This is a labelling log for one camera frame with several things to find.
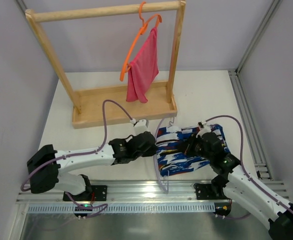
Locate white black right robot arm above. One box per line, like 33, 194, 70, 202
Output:
178, 132, 293, 240

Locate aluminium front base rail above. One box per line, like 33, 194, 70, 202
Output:
15, 180, 290, 205

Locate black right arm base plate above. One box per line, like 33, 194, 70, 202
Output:
193, 183, 228, 200

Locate wooden clothes rack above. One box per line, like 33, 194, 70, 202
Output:
25, 0, 186, 129

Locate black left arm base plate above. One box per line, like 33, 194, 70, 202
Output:
67, 183, 108, 202

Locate lilac plastic hanger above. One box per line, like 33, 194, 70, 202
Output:
152, 116, 176, 195

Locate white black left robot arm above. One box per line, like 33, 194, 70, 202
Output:
27, 131, 157, 201

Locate pink cloth on hanger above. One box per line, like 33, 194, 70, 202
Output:
126, 27, 159, 104

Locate orange plastic hanger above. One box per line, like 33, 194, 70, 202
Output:
119, 1, 163, 82

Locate slotted grey cable duct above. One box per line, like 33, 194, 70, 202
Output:
27, 202, 216, 214

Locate blue white red patterned trousers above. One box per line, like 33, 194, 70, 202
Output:
154, 123, 232, 178

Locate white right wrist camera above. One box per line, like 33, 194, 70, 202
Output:
196, 120, 212, 137

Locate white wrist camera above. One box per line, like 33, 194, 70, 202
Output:
196, 120, 212, 137
130, 118, 150, 136

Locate aluminium frame rail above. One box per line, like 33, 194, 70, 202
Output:
228, 0, 282, 182

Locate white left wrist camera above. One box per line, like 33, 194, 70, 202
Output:
130, 118, 150, 136

